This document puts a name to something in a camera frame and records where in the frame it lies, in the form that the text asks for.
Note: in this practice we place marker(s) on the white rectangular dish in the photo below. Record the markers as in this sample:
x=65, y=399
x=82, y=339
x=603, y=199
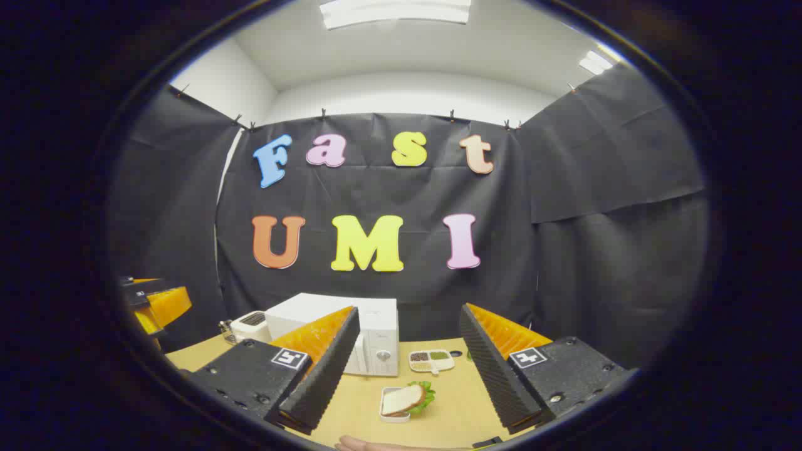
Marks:
x=395, y=419

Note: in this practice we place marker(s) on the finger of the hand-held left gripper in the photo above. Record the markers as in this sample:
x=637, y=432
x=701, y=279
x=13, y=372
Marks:
x=141, y=285
x=139, y=299

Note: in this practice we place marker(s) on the white divided grain plate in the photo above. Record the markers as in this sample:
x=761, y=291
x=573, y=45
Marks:
x=432, y=363

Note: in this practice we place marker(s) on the white toaster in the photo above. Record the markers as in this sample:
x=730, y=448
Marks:
x=250, y=329

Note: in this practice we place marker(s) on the small ceiling light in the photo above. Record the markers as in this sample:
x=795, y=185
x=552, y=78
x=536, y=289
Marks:
x=595, y=62

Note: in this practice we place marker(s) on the small metal utensil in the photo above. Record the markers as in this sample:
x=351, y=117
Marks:
x=227, y=332

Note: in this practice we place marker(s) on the row of backdrop clips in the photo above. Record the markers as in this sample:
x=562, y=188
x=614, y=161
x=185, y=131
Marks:
x=323, y=114

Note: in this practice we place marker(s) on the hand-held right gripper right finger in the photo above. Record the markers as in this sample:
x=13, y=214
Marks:
x=492, y=376

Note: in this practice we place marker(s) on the lettuce bread sandwich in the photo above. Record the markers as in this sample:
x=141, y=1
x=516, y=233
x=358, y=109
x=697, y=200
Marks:
x=401, y=399

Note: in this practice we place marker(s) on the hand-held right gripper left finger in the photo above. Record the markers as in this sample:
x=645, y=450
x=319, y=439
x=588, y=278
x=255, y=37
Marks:
x=326, y=376

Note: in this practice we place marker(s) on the white microwave oven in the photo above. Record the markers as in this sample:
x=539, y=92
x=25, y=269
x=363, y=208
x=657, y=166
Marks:
x=379, y=326

